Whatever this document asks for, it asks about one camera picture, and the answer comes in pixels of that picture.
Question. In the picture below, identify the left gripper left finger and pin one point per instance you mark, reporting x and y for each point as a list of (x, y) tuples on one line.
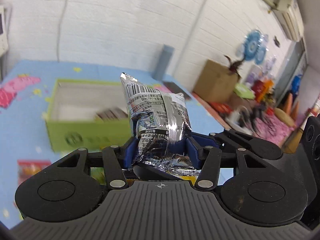
[(77, 184)]

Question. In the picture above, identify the dark dried plant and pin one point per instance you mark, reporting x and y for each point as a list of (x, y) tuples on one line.
[(234, 66)]

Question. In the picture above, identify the grey cylindrical bottle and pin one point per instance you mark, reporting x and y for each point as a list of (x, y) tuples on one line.
[(163, 62)]

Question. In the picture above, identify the brown cardboard box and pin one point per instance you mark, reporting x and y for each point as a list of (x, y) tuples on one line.
[(215, 83)]

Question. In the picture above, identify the blue paper fan decoration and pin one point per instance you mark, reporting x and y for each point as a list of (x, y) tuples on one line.
[(254, 48)]

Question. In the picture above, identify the yellow chips bag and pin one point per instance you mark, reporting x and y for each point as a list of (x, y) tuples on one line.
[(182, 176)]

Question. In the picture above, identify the dark brown cookie packet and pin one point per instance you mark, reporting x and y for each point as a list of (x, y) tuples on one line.
[(111, 114)]

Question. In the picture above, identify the smartphone red case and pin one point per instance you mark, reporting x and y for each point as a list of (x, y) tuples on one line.
[(171, 86)]

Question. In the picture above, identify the silver foil snack bag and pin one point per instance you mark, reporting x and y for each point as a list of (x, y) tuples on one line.
[(160, 122)]

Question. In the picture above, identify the white water purifier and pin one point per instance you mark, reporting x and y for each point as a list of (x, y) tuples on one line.
[(3, 34)]

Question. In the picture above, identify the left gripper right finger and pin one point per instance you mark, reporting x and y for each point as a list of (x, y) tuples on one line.
[(238, 172)]

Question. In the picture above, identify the red dates snack packet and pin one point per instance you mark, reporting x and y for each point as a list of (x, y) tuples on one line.
[(28, 168)]

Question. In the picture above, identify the green cardboard box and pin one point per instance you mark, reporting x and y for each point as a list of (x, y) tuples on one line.
[(71, 122)]

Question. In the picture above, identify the light green flat box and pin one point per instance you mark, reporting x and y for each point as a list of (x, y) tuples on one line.
[(243, 91)]

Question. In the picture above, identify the white air conditioner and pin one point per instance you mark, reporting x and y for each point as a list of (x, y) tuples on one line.
[(290, 19)]

